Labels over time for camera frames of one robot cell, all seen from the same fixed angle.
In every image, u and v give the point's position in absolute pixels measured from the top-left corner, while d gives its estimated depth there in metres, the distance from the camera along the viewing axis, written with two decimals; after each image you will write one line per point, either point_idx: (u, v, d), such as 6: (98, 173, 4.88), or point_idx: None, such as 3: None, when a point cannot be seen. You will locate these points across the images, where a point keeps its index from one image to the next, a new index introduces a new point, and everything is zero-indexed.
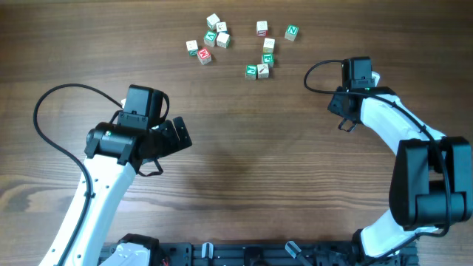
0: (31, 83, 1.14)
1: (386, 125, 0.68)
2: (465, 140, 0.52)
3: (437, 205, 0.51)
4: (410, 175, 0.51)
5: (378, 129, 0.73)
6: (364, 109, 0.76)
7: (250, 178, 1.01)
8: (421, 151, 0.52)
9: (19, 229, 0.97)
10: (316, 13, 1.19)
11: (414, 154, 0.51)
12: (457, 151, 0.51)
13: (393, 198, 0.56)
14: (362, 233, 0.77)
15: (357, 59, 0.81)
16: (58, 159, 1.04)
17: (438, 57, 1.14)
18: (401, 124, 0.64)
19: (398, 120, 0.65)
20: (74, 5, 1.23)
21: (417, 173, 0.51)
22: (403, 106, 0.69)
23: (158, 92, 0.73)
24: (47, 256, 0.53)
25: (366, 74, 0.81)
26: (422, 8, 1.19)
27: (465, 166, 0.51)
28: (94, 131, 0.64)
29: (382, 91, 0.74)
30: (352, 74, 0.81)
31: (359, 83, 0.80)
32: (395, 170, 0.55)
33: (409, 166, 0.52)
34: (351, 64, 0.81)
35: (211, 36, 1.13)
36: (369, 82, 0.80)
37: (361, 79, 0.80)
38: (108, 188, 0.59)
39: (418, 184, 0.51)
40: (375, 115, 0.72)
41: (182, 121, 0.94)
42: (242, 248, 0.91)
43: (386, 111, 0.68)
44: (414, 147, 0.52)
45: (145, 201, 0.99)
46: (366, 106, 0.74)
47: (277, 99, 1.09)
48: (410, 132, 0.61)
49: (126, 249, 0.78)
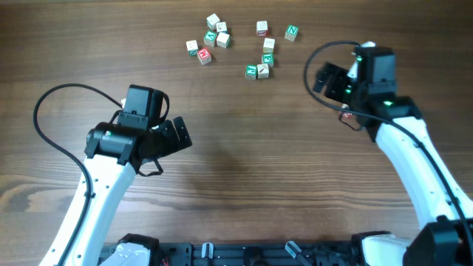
0: (31, 83, 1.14)
1: (410, 172, 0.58)
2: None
3: None
4: (437, 263, 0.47)
5: (397, 165, 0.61)
6: (382, 136, 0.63)
7: (249, 178, 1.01)
8: (451, 238, 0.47)
9: (19, 229, 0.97)
10: (316, 13, 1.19)
11: (444, 241, 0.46)
12: None
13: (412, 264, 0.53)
14: (364, 240, 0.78)
15: (379, 55, 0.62)
16: (59, 159, 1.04)
17: (439, 57, 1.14)
18: (431, 182, 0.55)
19: (425, 171, 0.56)
20: (74, 5, 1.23)
21: (445, 262, 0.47)
22: (430, 150, 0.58)
23: (158, 92, 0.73)
24: (47, 256, 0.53)
25: (386, 74, 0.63)
26: (421, 8, 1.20)
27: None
28: (94, 131, 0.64)
29: (402, 106, 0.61)
30: (370, 74, 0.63)
31: (379, 89, 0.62)
32: (420, 246, 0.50)
33: (437, 256, 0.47)
34: (371, 60, 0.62)
35: (211, 36, 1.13)
36: (391, 85, 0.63)
37: (380, 82, 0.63)
38: (108, 188, 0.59)
39: None
40: (397, 151, 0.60)
41: (182, 121, 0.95)
42: (242, 248, 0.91)
43: (412, 154, 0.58)
44: (444, 235, 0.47)
45: (145, 201, 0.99)
46: (387, 132, 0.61)
47: (277, 99, 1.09)
48: (438, 196, 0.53)
49: (126, 249, 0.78)
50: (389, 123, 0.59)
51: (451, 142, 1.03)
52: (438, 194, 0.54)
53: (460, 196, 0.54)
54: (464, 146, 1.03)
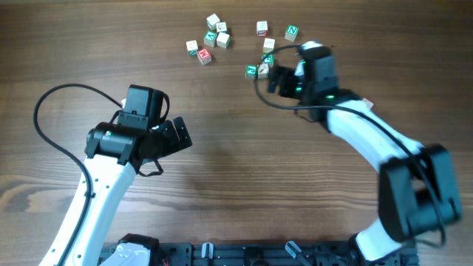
0: (31, 83, 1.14)
1: (361, 140, 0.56)
2: (443, 148, 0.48)
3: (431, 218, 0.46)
4: (397, 198, 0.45)
5: (350, 140, 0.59)
6: (331, 121, 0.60)
7: (249, 178, 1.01)
8: (402, 171, 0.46)
9: (19, 229, 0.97)
10: (315, 13, 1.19)
11: (396, 174, 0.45)
12: (437, 159, 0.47)
13: (385, 218, 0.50)
14: (358, 238, 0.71)
15: (320, 57, 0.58)
16: (59, 159, 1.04)
17: (439, 57, 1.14)
18: (378, 140, 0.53)
19: (369, 133, 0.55)
20: (75, 5, 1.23)
21: (403, 193, 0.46)
22: (371, 114, 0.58)
23: (158, 92, 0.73)
24: (47, 256, 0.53)
25: (329, 73, 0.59)
26: (421, 9, 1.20)
27: (445, 172, 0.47)
28: (94, 131, 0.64)
29: (346, 97, 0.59)
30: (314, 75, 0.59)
31: (323, 87, 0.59)
32: (382, 192, 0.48)
33: (395, 191, 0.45)
34: (312, 63, 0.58)
35: (211, 36, 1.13)
36: (333, 81, 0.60)
37: (323, 80, 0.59)
38: (108, 188, 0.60)
39: (407, 204, 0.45)
40: (345, 128, 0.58)
41: (182, 121, 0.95)
42: (242, 248, 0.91)
43: (355, 124, 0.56)
44: (395, 169, 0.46)
45: (145, 201, 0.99)
46: (334, 117, 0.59)
47: (277, 99, 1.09)
48: (387, 148, 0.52)
49: (126, 249, 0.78)
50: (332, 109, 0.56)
51: (451, 142, 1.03)
52: (386, 146, 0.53)
53: (406, 141, 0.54)
54: (464, 146, 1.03)
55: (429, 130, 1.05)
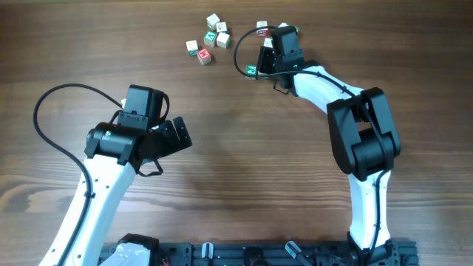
0: (31, 83, 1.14)
1: (316, 93, 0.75)
2: (380, 91, 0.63)
3: (373, 149, 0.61)
4: (344, 134, 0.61)
5: (312, 97, 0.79)
6: (298, 85, 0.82)
7: (249, 178, 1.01)
8: (346, 111, 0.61)
9: (19, 229, 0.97)
10: (315, 13, 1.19)
11: (341, 113, 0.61)
12: (376, 101, 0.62)
13: (338, 155, 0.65)
14: (352, 231, 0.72)
15: (284, 33, 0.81)
16: (58, 159, 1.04)
17: (438, 57, 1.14)
18: (327, 90, 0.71)
19: (322, 85, 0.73)
20: (75, 5, 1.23)
21: (347, 130, 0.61)
22: (327, 74, 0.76)
23: (158, 92, 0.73)
24: (47, 256, 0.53)
25: (293, 46, 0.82)
26: (421, 8, 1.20)
27: (383, 111, 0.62)
28: (94, 131, 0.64)
29: (309, 63, 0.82)
30: (281, 49, 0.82)
31: (290, 58, 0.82)
32: (334, 132, 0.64)
33: (341, 128, 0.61)
34: (279, 38, 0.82)
35: (211, 36, 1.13)
36: (298, 54, 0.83)
37: (290, 52, 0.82)
38: (108, 188, 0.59)
39: (352, 137, 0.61)
40: (308, 88, 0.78)
41: (182, 121, 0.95)
42: (242, 248, 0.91)
43: (312, 81, 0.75)
44: (340, 111, 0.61)
45: (145, 201, 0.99)
46: (298, 81, 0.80)
47: (277, 99, 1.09)
48: (334, 94, 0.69)
49: (126, 249, 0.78)
50: (295, 72, 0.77)
51: (451, 142, 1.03)
52: (335, 94, 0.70)
53: (352, 89, 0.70)
54: (464, 145, 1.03)
55: (429, 129, 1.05)
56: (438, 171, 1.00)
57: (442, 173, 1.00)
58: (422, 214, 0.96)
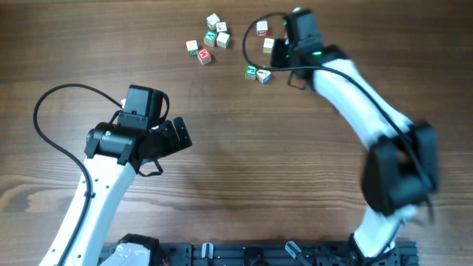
0: (31, 83, 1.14)
1: (344, 108, 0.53)
2: (429, 125, 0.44)
3: (417, 194, 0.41)
4: (383, 174, 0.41)
5: (338, 106, 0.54)
6: (318, 84, 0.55)
7: (249, 178, 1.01)
8: (391, 149, 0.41)
9: (19, 229, 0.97)
10: (315, 12, 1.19)
11: (384, 151, 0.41)
12: (425, 138, 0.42)
13: (369, 191, 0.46)
14: (354, 235, 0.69)
15: (300, 15, 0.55)
16: (58, 159, 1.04)
17: (438, 57, 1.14)
18: (362, 105, 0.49)
19: (357, 99, 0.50)
20: (75, 5, 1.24)
21: (392, 170, 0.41)
22: (363, 83, 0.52)
23: (158, 92, 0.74)
24: (47, 256, 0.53)
25: (310, 30, 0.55)
26: (421, 8, 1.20)
27: (432, 151, 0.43)
28: (94, 131, 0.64)
29: (332, 53, 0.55)
30: (293, 34, 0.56)
31: (307, 45, 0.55)
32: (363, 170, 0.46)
33: (382, 168, 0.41)
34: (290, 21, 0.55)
35: (211, 36, 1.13)
36: (318, 38, 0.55)
37: (307, 39, 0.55)
38: (108, 188, 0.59)
39: (395, 179, 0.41)
40: (335, 94, 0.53)
41: (182, 121, 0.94)
42: (242, 248, 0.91)
43: (344, 89, 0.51)
44: (382, 148, 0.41)
45: (145, 201, 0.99)
46: (321, 78, 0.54)
47: (277, 99, 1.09)
48: (372, 120, 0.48)
49: (126, 249, 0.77)
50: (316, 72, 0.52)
51: (451, 142, 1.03)
52: (372, 117, 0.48)
53: (394, 114, 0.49)
54: (463, 145, 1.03)
55: None
56: None
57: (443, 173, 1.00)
58: None
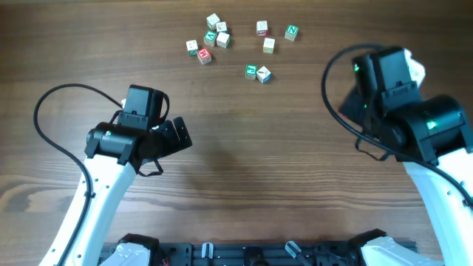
0: (31, 83, 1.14)
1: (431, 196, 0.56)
2: None
3: None
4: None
5: (431, 199, 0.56)
6: (420, 176, 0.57)
7: (249, 178, 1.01)
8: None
9: (19, 229, 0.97)
10: (315, 13, 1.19)
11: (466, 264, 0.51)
12: None
13: None
14: (363, 249, 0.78)
15: (385, 55, 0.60)
16: (58, 159, 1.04)
17: (439, 58, 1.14)
18: (458, 213, 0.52)
19: (468, 233, 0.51)
20: (75, 5, 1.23)
21: None
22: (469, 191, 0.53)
23: (158, 92, 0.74)
24: (47, 256, 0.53)
25: (400, 77, 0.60)
26: (421, 9, 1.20)
27: None
28: (94, 131, 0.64)
29: (443, 108, 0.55)
30: (379, 81, 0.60)
31: (396, 93, 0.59)
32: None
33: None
34: (378, 65, 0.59)
35: (211, 36, 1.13)
36: (409, 89, 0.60)
37: (397, 87, 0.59)
38: (108, 188, 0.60)
39: None
40: (431, 182, 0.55)
41: (182, 121, 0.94)
42: (242, 248, 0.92)
43: (456, 216, 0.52)
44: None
45: (145, 201, 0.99)
46: (431, 178, 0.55)
47: (277, 99, 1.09)
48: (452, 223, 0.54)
49: (126, 249, 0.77)
50: (418, 131, 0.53)
51: None
52: None
53: None
54: None
55: None
56: None
57: None
58: (421, 214, 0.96)
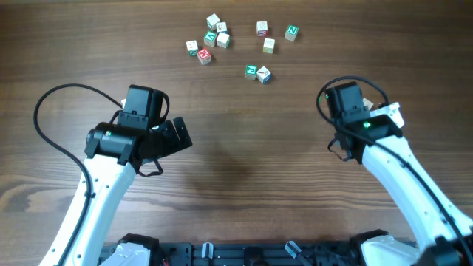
0: (31, 83, 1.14)
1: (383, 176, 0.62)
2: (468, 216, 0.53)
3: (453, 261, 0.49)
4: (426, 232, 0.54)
5: (383, 178, 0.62)
6: (368, 159, 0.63)
7: (249, 178, 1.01)
8: (451, 256, 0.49)
9: (19, 229, 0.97)
10: (315, 13, 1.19)
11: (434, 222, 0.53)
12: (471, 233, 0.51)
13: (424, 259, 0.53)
14: (363, 246, 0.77)
15: (342, 86, 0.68)
16: (59, 159, 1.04)
17: (438, 58, 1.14)
18: (403, 176, 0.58)
19: (417, 193, 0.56)
20: (75, 5, 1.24)
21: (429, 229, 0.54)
22: (409, 159, 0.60)
23: (158, 92, 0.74)
24: (47, 256, 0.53)
25: (357, 102, 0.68)
26: (421, 9, 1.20)
27: None
28: (94, 131, 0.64)
29: (382, 123, 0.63)
30: (340, 105, 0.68)
31: (352, 114, 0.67)
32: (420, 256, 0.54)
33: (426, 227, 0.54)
34: (337, 94, 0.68)
35: (211, 36, 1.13)
36: (363, 111, 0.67)
37: (352, 110, 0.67)
38: (108, 188, 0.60)
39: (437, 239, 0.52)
40: (380, 166, 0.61)
41: (182, 121, 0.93)
42: (242, 248, 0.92)
43: (400, 176, 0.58)
44: (443, 256, 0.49)
45: (145, 201, 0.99)
46: (372, 156, 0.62)
47: (277, 99, 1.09)
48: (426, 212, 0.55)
49: (126, 249, 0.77)
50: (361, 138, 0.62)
51: (451, 142, 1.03)
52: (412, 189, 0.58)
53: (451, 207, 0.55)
54: (463, 145, 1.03)
55: (429, 130, 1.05)
56: (438, 171, 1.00)
57: (443, 172, 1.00)
58: None
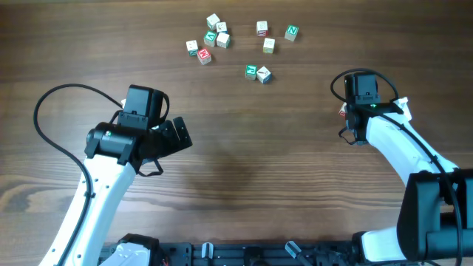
0: (31, 83, 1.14)
1: (382, 143, 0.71)
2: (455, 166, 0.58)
3: (431, 191, 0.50)
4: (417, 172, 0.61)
5: (383, 146, 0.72)
6: (372, 132, 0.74)
7: (250, 178, 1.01)
8: (434, 185, 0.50)
9: (19, 229, 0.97)
10: (315, 13, 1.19)
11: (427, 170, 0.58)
12: (468, 185, 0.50)
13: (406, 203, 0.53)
14: (362, 236, 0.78)
15: (361, 73, 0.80)
16: (58, 159, 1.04)
17: (439, 58, 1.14)
18: (399, 135, 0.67)
19: (409, 145, 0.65)
20: (75, 5, 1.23)
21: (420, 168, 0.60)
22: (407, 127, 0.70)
23: (158, 92, 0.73)
24: (47, 256, 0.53)
25: (370, 89, 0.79)
26: (421, 8, 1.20)
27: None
28: (94, 131, 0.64)
29: (389, 109, 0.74)
30: (356, 89, 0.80)
31: (364, 100, 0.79)
32: (403, 199, 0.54)
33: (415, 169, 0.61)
34: (355, 80, 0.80)
35: (211, 36, 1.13)
36: (374, 97, 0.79)
37: (365, 96, 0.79)
38: (108, 188, 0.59)
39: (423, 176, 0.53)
40: (380, 135, 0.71)
41: (182, 121, 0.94)
42: (242, 248, 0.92)
43: (395, 136, 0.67)
44: (426, 182, 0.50)
45: (145, 201, 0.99)
46: (375, 126, 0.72)
47: (277, 99, 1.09)
48: (420, 162, 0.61)
49: (126, 249, 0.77)
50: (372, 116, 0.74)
51: (451, 142, 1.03)
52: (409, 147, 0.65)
53: (443, 161, 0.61)
54: (463, 145, 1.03)
55: (429, 129, 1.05)
56: None
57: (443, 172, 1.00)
58: None
